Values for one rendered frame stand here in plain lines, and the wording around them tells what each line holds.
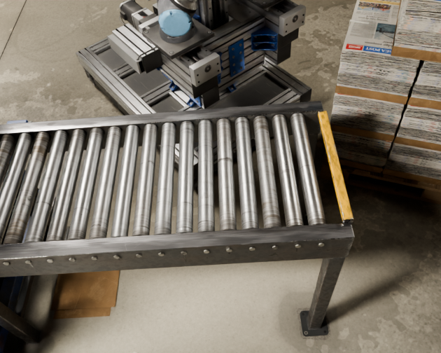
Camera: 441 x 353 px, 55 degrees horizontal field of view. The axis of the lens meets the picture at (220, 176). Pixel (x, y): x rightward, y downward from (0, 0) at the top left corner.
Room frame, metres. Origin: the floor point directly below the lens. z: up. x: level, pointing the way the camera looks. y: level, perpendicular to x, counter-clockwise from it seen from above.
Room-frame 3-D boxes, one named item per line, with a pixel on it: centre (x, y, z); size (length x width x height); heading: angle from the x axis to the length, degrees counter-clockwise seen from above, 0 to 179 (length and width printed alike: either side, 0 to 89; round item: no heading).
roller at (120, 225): (0.86, 0.31, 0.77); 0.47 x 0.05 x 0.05; 176
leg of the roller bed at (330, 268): (0.57, -0.32, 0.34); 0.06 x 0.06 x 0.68; 86
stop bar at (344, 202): (0.80, -0.36, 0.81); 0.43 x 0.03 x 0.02; 176
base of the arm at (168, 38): (1.57, 0.10, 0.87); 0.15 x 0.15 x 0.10
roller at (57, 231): (0.88, 0.50, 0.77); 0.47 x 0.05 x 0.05; 176
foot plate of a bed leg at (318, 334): (0.57, -0.32, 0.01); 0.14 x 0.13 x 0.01; 176
